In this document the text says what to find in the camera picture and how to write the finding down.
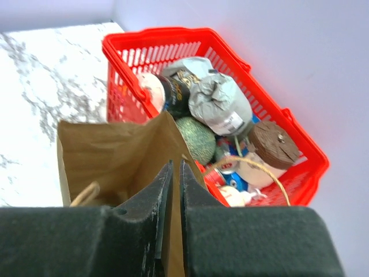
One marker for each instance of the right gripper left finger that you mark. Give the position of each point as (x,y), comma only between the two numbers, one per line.
(128,240)

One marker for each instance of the green textured ball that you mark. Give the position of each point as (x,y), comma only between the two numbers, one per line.
(199,139)

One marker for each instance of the white pump bottle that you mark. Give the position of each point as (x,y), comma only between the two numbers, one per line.
(235,198)

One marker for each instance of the brown lidded round tub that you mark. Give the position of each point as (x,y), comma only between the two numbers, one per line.
(269,145)

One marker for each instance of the grey crumpled foil bag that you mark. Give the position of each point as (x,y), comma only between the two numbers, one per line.
(217,101)

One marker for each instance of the brown paper bag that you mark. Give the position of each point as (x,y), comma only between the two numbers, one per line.
(107,164)

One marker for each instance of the blue snack packet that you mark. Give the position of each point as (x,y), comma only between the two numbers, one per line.
(234,180)

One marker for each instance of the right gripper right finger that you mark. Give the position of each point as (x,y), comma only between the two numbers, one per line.
(251,241)

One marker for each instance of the red plastic shopping basket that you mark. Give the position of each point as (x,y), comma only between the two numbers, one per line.
(152,50)

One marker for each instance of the dark lidded jar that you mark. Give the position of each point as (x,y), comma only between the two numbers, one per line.
(170,93)

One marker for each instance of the red drink can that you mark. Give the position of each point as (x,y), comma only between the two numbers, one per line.
(216,176)

